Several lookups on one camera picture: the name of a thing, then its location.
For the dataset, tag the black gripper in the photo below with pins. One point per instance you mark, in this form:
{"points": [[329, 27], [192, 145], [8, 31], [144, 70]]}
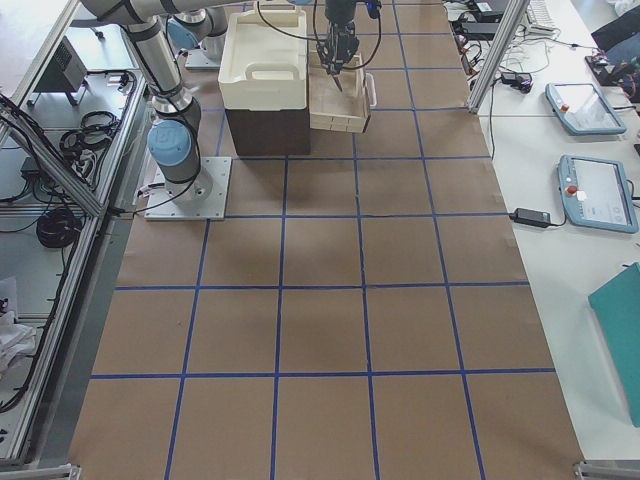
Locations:
{"points": [[340, 15]]}

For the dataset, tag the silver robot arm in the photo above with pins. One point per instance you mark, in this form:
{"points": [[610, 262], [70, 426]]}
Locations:
{"points": [[173, 142]]}

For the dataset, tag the cream plastic tray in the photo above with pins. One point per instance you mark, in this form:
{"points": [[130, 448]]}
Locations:
{"points": [[264, 62]]}

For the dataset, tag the dark wooden cabinet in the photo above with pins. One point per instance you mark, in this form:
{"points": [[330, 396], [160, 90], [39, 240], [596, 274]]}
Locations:
{"points": [[270, 133]]}

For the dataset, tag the black power adapter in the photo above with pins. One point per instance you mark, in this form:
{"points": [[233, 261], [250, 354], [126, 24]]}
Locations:
{"points": [[530, 217]]}

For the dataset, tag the far teach pendant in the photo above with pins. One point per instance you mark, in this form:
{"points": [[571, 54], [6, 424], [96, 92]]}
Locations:
{"points": [[583, 109]]}

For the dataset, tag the teach pendant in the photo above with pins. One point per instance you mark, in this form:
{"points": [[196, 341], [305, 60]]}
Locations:
{"points": [[595, 194], [583, 109]]}

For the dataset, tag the near teach pendant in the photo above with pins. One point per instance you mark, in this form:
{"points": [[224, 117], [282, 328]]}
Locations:
{"points": [[595, 194]]}

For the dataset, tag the aluminium frame post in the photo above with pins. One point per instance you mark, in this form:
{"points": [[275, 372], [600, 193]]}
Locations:
{"points": [[505, 33]]}

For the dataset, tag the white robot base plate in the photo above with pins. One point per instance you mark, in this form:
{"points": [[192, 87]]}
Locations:
{"points": [[205, 199]]}

